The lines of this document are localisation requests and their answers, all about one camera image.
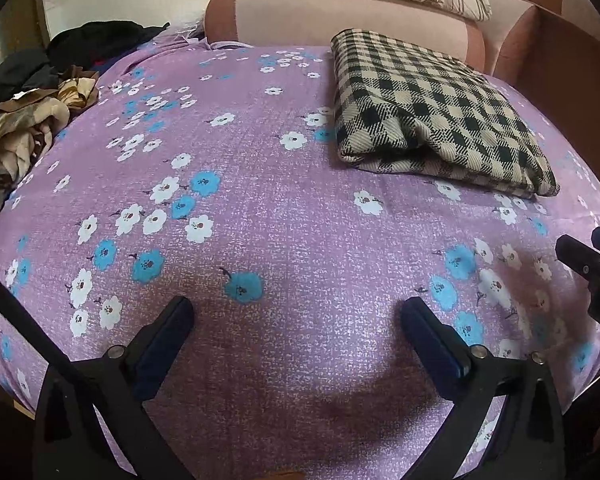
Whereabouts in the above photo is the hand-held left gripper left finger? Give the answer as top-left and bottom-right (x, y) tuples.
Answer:
(32, 296), (196, 480)

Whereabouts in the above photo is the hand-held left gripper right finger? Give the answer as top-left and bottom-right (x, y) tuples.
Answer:
(399, 296), (566, 480)

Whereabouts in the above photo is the black and beige checked coat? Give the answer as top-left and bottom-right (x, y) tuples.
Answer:
(330, 28), (561, 200)

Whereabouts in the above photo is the purple floral bed sheet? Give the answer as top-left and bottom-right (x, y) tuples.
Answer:
(0, 35), (600, 480)

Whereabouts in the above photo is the beige and brown patterned cloth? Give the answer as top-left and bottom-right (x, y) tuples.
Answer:
(0, 65), (101, 233)

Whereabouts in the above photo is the dark grey cloth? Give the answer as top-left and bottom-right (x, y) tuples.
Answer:
(0, 50), (61, 111)

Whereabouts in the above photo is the black clothing pile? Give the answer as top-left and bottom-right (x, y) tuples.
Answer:
(47, 21), (171, 68)

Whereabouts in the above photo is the pink sofa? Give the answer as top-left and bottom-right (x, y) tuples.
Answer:
(203, 0), (600, 126)

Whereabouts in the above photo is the wooden door frame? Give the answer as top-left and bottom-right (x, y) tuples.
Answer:
(30, 0), (49, 53)

